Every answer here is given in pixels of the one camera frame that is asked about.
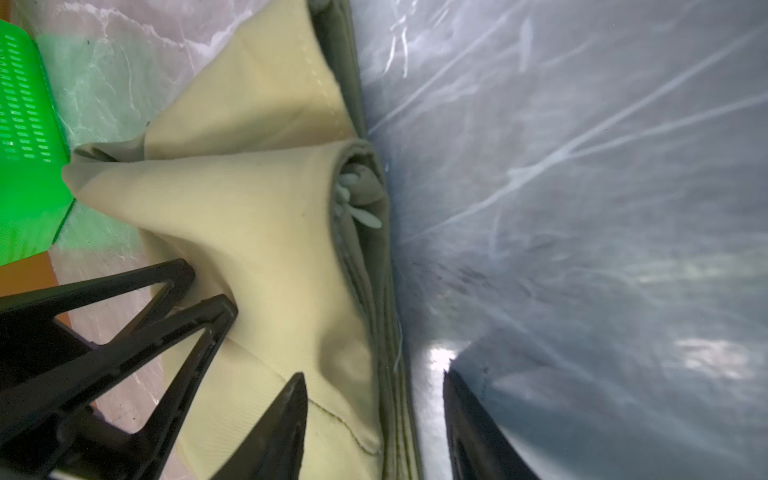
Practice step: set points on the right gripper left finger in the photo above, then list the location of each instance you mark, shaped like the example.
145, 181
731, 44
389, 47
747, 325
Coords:
274, 448

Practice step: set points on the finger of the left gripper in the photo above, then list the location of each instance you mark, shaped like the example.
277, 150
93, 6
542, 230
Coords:
30, 330
47, 424

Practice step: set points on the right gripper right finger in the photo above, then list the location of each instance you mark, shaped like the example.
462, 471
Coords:
478, 449

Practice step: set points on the olive green skirt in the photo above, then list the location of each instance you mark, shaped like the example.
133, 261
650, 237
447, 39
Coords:
260, 175

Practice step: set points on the green plastic basket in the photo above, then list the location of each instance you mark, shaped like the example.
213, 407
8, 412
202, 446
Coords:
35, 201

